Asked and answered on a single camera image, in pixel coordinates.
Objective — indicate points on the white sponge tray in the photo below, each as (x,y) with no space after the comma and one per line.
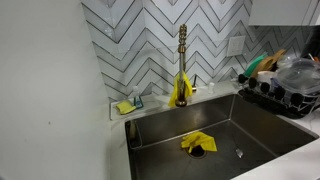
(151,105)

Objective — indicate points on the clear bottle teal base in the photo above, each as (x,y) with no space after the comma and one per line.
(137,100)

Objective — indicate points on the small gold side lever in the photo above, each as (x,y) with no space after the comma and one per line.
(194,87)

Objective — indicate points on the yellow sponge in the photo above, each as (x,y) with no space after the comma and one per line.
(125,107)

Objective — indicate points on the small white bottle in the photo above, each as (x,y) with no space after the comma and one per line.
(211,88)

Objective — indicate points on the steel sink caddy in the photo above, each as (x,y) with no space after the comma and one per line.
(133,133)

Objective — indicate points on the gold spring kitchen faucet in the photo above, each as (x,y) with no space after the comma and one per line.
(182,40)

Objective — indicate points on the yellow cloth in sink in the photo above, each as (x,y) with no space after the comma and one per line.
(204,142)

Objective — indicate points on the black sink drain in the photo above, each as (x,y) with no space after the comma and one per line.
(197,153)

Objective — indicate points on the steel kitchen sink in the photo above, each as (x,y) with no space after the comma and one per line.
(233,120)

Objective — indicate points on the green plastic board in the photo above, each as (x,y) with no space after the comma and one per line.
(254,65)

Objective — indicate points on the small shiny metal piece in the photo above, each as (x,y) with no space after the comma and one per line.
(239,153)

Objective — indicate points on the round bamboo lid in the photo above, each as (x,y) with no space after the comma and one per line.
(264,66)
(278,55)

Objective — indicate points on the white bowl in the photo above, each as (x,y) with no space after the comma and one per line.
(266,77)

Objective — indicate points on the clear plastic container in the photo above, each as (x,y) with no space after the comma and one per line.
(296,76)

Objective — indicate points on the white upper cabinet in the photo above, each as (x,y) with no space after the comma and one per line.
(283,11)

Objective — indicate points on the white wall outlet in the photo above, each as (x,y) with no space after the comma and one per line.
(236,46)

